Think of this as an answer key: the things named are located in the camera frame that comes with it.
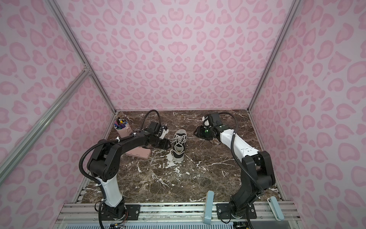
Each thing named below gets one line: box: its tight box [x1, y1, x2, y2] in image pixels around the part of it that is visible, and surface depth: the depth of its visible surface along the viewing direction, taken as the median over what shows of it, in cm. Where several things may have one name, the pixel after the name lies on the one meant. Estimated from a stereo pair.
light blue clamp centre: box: [203, 190, 215, 226], surface depth 72 cm
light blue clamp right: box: [266, 196, 285, 221], surface depth 73 cm
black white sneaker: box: [172, 128, 188, 163], surface depth 95 cm
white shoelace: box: [150, 134, 187, 167], surface depth 95 cm
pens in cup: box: [114, 116, 129, 130], surface depth 97 cm
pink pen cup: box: [113, 118, 133, 138], surface depth 100 cm
